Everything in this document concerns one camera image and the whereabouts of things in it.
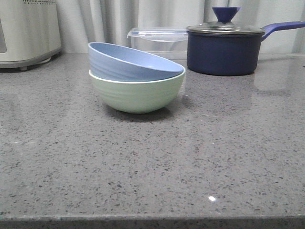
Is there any white kitchen appliance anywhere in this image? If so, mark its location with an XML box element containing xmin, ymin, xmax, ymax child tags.
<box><xmin>0</xmin><ymin>0</ymin><xmax>61</xmax><ymax>71</ymax></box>

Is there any light blue bowl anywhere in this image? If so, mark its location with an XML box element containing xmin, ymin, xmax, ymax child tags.
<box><xmin>88</xmin><ymin>42</ymin><xmax>184</xmax><ymax>82</ymax></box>

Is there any clear plastic food container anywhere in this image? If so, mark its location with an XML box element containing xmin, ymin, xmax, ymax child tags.
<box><xmin>127</xmin><ymin>27</ymin><xmax>188</xmax><ymax>60</ymax></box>

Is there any light green bowl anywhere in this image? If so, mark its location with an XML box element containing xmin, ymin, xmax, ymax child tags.
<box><xmin>89</xmin><ymin>70</ymin><xmax>186</xmax><ymax>114</ymax></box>

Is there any dark blue saucepan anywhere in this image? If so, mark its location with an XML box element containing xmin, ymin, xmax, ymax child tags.
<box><xmin>186</xmin><ymin>21</ymin><xmax>305</xmax><ymax>76</ymax></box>

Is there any white curtain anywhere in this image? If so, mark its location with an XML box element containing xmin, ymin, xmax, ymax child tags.
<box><xmin>56</xmin><ymin>0</ymin><xmax>305</xmax><ymax>53</ymax></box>

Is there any glass lid blue knob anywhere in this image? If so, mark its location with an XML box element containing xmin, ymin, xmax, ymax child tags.
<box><xmin>186</xmin><ymin>6</ymin><xmax>264</xmax><ymax>35</ymax></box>

